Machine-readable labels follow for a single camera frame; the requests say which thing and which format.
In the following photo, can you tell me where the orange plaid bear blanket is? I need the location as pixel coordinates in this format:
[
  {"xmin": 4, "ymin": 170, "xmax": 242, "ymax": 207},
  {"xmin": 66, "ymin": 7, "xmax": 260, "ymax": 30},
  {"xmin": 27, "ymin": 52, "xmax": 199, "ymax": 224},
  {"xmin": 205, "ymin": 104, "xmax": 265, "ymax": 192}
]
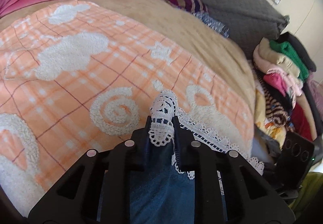
[{"xmin": 1, "ymin": 0, "xmax": 253, "ymax": 216}]

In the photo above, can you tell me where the blue denim pants lace hem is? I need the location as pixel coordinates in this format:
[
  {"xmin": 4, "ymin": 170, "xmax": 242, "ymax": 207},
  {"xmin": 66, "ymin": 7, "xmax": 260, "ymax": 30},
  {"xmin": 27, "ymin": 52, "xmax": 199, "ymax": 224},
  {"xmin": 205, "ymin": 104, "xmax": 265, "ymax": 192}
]
[{"xmin": 128, "ymin": 89, "xmax": 265, "ymax": 224}]

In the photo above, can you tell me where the blue patterned pillow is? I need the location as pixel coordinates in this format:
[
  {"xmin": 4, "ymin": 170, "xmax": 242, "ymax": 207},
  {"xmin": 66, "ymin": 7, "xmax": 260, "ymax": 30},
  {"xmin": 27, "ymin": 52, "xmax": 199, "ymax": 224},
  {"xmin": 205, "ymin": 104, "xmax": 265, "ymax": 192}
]
[{"xmin": 194, "ymin": 12, "xmax": 229, "ymax": 38}]

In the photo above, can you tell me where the tan bed sheet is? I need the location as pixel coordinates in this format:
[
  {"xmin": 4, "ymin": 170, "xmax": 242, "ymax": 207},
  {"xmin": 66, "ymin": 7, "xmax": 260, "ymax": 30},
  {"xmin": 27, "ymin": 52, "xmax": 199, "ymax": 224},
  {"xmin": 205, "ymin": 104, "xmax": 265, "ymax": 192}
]
[{"xmin": 0, "ymin": 0, "xmax": 257, "ymax": 119}]

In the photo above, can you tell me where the pile of folded clothes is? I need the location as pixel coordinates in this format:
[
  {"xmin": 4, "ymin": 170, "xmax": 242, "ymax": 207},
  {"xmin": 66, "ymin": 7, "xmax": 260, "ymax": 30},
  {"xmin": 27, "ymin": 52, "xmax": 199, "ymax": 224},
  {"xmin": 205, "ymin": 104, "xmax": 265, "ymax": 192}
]
[{"xmin": 251, "ymin": 32, "xmax": 322, "ymax": 146}]

